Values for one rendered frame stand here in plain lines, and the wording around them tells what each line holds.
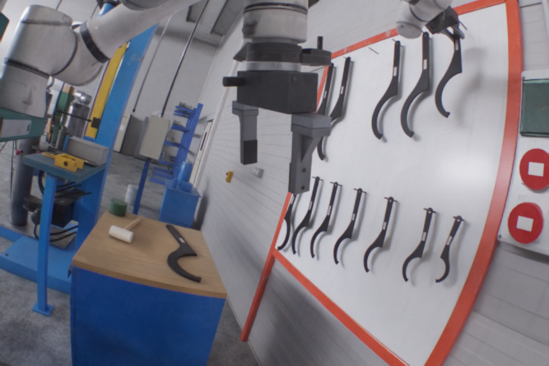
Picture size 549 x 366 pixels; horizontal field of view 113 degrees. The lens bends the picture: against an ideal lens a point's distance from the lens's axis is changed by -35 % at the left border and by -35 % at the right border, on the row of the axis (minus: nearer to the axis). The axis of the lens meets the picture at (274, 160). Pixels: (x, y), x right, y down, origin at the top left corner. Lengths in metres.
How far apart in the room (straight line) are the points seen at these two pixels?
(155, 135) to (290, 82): 2.48
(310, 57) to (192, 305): 0.92
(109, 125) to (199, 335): 1.98
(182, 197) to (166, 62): 9.86
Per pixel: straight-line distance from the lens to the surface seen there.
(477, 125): 1.11
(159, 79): 13.54
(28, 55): 0.78
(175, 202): 4.61
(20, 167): 2.98
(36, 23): 0.80
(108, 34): 0.89
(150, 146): 2.76
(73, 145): 2.28
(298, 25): 0.36
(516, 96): 1.08
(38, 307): 2.28
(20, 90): 0.77
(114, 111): 2.63
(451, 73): 1.14
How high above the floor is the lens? 1.44
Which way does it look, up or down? 2 degrees up
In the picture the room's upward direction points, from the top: 17 degrees clockwise
